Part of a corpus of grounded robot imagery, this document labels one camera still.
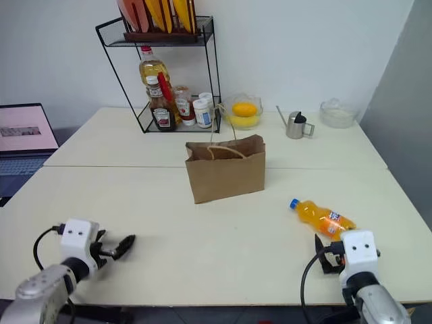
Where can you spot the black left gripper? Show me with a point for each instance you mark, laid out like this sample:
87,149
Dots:
98,254

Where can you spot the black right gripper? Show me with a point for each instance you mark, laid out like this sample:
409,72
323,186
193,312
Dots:
332,250

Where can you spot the orange soda bottle blue cap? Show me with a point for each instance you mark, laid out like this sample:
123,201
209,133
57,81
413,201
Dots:
317,216

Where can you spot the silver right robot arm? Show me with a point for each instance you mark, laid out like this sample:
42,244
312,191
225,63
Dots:
381,303

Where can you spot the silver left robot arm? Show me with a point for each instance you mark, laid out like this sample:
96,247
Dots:
37,287

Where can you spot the brown paper bag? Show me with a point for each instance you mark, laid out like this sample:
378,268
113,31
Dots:
226,179

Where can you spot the small metal watering can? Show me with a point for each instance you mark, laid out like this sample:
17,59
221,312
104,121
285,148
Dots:
294,128

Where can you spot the empty glass bowl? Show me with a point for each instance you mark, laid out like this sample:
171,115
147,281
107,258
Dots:
339,114

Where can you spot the Heinz ketchup glass bottle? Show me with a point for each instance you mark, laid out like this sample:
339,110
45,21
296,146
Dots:
162,114

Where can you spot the yellow fruit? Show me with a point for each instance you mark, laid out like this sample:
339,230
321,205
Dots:
244,122

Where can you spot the open laptop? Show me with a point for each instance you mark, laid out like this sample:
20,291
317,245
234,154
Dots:
27,131

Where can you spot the small ketchup squeeze bottle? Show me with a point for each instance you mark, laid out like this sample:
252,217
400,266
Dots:
184,108

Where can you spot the white jar blue label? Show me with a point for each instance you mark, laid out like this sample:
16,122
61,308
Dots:
203,114

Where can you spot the orange round fruit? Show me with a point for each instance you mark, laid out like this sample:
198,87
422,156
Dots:
244,109

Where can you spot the yellow sauce bottle red nozzle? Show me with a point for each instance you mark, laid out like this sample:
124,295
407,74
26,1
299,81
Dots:
165,87

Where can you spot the glass fruit bowl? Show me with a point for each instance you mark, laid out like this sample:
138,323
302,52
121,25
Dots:
229,101

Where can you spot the cooking oil bottle red cap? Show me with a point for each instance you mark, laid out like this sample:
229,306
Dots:
148,69

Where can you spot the dark wooden plate rack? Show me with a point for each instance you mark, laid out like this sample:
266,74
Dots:
158,36

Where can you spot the orange pink plate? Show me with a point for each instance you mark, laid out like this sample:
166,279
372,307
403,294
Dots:
133,13

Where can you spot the yellow plate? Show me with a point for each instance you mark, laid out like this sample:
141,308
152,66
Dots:
184,13
158,13

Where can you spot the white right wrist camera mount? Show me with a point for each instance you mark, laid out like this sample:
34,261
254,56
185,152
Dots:
359,249

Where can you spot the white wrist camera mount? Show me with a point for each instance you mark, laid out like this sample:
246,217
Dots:
359,249
76,243

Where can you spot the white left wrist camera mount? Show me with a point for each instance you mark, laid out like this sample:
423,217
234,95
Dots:
76,243

